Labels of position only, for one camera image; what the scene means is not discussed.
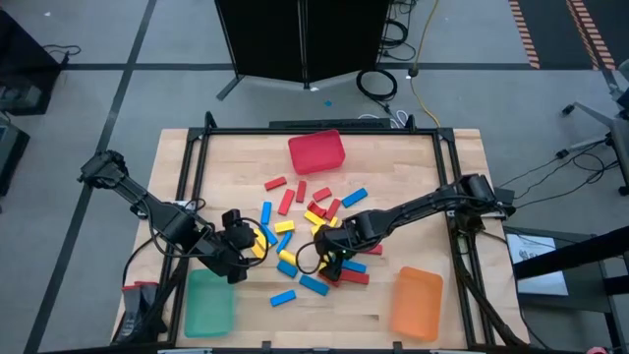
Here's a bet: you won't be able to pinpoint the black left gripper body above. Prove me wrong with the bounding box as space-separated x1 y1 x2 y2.
221 223 257 253

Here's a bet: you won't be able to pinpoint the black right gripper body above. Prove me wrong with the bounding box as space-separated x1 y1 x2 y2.
313 223 359 263

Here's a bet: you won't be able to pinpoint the red plastic bin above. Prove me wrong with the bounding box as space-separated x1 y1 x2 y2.
287 129 347 176

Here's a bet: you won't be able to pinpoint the green plastic bin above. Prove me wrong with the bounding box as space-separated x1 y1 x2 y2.
184 267 236 339

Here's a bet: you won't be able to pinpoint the orange plastic bin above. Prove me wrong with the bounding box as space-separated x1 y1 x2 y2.
390 265 444 343

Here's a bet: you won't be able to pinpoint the black power strip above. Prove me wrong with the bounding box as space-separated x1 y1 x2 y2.
268 118 393 131

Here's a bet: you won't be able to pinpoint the black and red device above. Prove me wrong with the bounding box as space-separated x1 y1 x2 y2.
111 279 169 345

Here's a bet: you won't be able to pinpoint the black adapter box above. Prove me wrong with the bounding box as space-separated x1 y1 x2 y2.
492 186 517 217

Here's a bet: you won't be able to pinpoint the white paper sheet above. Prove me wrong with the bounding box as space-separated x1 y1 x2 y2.
505 232 570 297

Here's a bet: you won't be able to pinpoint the black beam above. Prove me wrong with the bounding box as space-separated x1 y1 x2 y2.
512 224 629 281

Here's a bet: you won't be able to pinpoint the dark grey box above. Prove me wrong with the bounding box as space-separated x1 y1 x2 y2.
0 113 31 198

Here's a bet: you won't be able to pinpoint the grey side table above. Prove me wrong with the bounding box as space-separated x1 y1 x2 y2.
501 224 629 354

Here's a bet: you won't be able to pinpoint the black cabinet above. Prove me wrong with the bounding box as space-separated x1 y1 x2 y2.
0 9 64 117

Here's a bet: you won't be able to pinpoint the grey office chair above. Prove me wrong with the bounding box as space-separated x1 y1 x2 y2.
561 57 629 197

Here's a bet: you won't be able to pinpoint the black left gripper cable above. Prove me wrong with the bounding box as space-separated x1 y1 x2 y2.
243 218 270 269

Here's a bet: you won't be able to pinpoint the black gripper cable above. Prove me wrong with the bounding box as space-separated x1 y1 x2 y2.
294 240 321 275
243 218 270 269

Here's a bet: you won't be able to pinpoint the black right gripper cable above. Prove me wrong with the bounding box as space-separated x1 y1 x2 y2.
294 240 321 275

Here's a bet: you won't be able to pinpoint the white cable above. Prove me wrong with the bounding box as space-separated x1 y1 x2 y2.
357 109 410 130

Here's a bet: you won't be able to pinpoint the coiled black cable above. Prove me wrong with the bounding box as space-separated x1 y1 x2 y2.
355 68 399 103

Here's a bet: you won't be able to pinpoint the yellow extension cable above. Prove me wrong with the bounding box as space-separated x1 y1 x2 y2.
407 0 442 129

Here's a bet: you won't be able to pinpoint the black cable bundle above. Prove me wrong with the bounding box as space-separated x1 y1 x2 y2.
380 0 419 63

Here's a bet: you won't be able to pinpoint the black floor cables with plug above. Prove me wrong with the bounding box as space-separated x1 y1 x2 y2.
496 140 621 212

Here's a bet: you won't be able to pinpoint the black floor cable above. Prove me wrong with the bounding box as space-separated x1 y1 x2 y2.
41 43 83 68

